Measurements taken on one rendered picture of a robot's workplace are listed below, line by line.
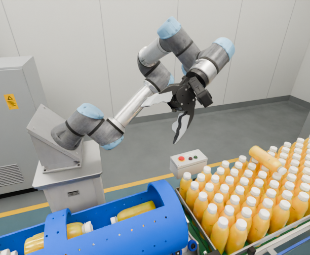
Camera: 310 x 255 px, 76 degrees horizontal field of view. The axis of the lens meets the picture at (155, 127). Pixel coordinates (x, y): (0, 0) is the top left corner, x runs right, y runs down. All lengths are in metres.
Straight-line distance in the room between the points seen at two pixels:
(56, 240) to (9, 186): 2.06
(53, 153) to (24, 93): 1.17
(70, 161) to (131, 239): 0.52
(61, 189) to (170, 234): 0.60
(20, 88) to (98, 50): 1.49
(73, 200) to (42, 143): 0.35
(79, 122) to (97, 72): 2.39
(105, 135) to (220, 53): 0.64
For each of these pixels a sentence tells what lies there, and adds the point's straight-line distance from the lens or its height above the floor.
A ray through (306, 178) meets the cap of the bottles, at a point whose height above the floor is 1.10.
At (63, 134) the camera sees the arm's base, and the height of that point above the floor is 1.34.
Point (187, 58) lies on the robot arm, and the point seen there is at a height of 1.71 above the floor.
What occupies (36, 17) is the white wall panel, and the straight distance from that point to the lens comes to 3.30.
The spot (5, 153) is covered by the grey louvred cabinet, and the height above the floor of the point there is 0.61.
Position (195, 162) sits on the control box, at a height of 1.10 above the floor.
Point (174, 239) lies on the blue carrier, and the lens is 0.82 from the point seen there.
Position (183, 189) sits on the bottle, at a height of 1.02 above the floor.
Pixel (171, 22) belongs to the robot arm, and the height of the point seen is 1.82.
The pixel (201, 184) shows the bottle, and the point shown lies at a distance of 1.11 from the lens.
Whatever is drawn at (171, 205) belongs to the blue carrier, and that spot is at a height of 1.22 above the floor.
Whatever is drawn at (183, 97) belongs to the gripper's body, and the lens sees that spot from 0.56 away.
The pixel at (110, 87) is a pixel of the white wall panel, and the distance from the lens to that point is 3.44.
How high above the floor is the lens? 1.85
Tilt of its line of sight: 30 degrees down
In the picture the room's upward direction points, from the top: straight up
